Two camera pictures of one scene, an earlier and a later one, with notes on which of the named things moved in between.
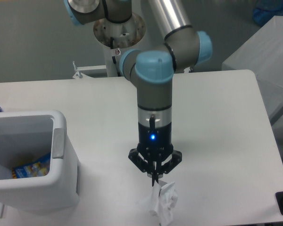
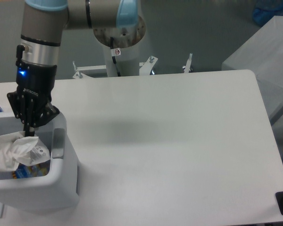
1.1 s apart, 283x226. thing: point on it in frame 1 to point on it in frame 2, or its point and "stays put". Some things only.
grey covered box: (268, 54) stays put
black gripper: (154, 145) to (37, 80)
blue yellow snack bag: (38, 167) stays put
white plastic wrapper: (164, 198) to (9, 150)
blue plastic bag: (266, 10) stays put
